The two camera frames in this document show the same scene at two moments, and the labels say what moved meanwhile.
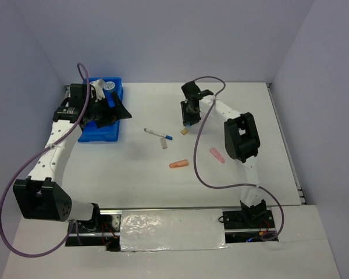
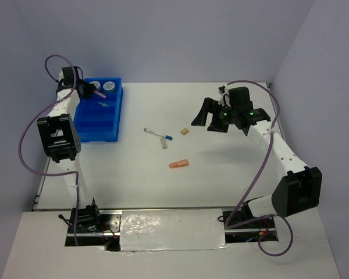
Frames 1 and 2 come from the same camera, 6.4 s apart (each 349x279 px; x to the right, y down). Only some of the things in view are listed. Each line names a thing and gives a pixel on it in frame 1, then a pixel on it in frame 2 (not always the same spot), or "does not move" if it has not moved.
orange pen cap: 180,163 does not move
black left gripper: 118,113 to 90,88
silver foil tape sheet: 171,229 does not move
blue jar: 109,86 to 96,83
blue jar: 108,94 to 109,86
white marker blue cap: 167,136 does not move
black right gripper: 187,118 to 210,104
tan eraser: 184,131 does not move
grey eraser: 163,142 does not move
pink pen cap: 216,154 to 100,94
